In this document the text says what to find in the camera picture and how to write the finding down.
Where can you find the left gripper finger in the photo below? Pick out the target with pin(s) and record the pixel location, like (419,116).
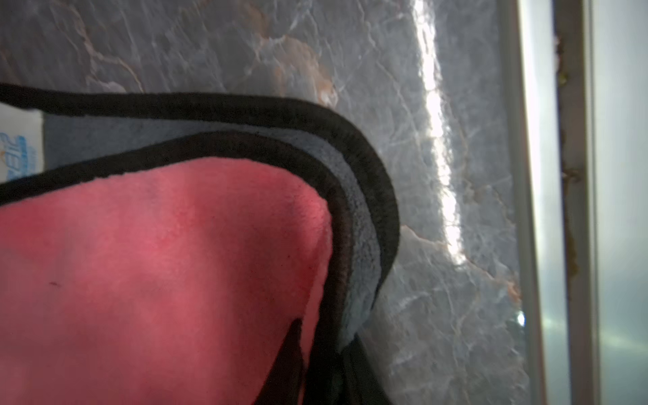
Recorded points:
(344,378)

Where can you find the pink grey dishcloth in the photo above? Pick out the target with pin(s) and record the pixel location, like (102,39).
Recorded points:
(183,248)

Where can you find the aluminium front rail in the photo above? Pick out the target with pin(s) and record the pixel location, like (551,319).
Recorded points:
(575,86)

